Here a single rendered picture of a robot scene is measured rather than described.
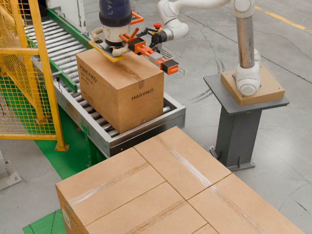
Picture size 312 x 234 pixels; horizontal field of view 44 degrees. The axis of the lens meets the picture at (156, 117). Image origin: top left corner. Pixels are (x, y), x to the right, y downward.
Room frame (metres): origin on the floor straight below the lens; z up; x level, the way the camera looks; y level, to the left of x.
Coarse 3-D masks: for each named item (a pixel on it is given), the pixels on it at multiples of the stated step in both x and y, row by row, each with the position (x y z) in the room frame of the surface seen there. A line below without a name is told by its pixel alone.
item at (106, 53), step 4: (92, 40) 2.55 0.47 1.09; (100, 40) 2.49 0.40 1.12; (92, 44) 2.49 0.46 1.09; (96, 44) 2.48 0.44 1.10; (96, 48) 2.44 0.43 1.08; (100, 48) 2.42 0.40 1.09; (112, 48) 2.38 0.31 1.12; (100, 52) 2.40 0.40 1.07; (104, 52) 2.37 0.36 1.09; (108, 52) 2.36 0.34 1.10; (108, 56) 2.32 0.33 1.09; (112, 56) 2.31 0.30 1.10; (116, 56) 2.31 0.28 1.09; (120, 56) 2.32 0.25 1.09; (124, 56) 2.33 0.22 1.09; (112, 60) 2.27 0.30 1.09; (116, 60) 2.28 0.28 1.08
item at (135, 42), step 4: (128, 40) 2.30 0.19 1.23; (132, 40) 2.31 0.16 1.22; (136, 40) 2.31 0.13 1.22; (140, 40) 2.31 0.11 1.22; (144, 40) 2.30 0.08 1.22; (128, 44) 2.30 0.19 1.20; (132, 44) 2.24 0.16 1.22; (136, 44) 2.24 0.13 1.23; (140, 44) 2.26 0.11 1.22; (144, 44) 2.28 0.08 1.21; (132, 48) 2.25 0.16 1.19
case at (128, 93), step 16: (80, 64) 2.54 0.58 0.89; (96, 64) 2.45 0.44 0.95; (112, 64) 2.45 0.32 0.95; (128, 64) 2.45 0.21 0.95; (144, 64) 2.46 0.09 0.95; (80, 80) 2.57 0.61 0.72; (96, 80) 2.35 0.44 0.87; (112, 80) 2.23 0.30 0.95; (128, 80) 2.24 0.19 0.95; (144, 80) 2.26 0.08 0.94; (160, 80) 2.34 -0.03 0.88; (96, 96) 2.38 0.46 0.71; (112, 96) 2.18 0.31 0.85; (128, 96) 2.17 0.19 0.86; (144, 96) 2.25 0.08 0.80; (160, 96) 2.34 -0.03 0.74; (112, 112) 2.19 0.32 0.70; (128, 112) 2.17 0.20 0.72; (144, 112) 2.25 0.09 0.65; (160, 112) 2.35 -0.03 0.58; (128, 128) 2.16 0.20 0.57
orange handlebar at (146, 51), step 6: (132, 12) 2.78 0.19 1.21; (138, 18) 2.71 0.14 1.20; (132, 24) 2.61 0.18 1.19; (120, 36) 2.39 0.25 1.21; (138, 48) 2.22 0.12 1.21; (144, 48) 2.21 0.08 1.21; (150, 48) 2.21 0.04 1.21; (144, 54) 2.17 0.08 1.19; (156, 60) 2.07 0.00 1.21; (162, 60) 2.08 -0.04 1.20
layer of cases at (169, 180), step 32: (128, 160) 1.86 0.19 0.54; (160, 160) 1.86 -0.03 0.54; (192, 160) 1.87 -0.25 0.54; (64, 192) 1.57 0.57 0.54; (96, 192) 1.58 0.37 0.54; (128, 192) 1.58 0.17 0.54; (160, 192) 1.58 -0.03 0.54; (192, 192) 1.58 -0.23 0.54; (224, 192) 1.59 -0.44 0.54; (96, 224) 1.34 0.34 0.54; (128, 224) 1.34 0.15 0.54; (160, 224) 1.34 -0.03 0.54; (192, 224) 1.34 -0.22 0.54; (224, 224) 1.35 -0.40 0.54; (256, 224) 1.35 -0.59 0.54; (288, 224) 1.35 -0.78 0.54
